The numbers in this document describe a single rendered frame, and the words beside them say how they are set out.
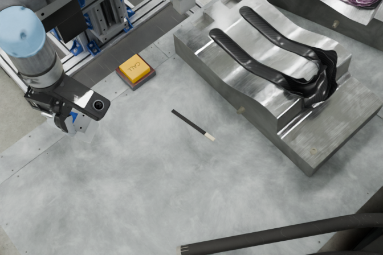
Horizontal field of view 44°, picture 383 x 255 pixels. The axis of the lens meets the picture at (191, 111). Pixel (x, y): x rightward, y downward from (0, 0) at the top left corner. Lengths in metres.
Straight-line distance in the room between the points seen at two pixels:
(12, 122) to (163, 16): 0.84
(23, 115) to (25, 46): 1.50
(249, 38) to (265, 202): 0.42
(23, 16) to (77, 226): 0.55
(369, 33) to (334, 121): 0.30
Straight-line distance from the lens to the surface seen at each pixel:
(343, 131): 1.18
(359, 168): 1.22
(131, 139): 1.21
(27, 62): 0.84
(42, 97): 0.98
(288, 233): 1.04
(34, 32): 0.81
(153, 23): 2.15
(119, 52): 2.09
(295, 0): 1.38
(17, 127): 2.27
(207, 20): 1.31
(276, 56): 1.21
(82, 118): 1.09
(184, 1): 1.25
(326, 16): 1.38
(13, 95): 2.37
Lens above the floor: 1.89
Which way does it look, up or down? 62 degrees down
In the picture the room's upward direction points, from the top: 5 degrees counter-clockwise
